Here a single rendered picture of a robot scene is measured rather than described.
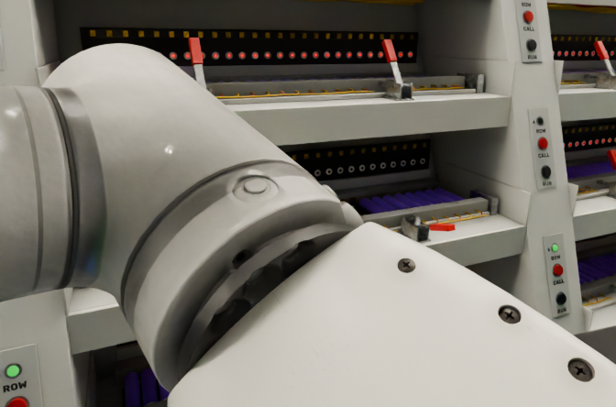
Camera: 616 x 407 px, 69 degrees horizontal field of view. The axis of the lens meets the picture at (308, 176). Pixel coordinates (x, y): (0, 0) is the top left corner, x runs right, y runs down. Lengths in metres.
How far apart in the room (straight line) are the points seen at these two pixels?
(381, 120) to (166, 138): 0.46
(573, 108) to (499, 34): 0.18
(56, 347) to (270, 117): 0.32
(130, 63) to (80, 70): 0.02
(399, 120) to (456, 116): 0.10
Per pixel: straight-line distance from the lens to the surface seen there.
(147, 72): 0.21
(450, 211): 0.71
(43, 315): 0.52
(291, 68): 0.74
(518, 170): 0.73
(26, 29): 0.53
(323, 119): 0.56
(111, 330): 0.53
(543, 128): 0.77
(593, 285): 0.97
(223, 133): 0.16
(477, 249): 0.69
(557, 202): 0.79
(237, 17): 0.77
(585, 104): 0.86
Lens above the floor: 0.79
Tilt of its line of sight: level
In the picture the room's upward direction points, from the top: 7 degrees counter-clockwise
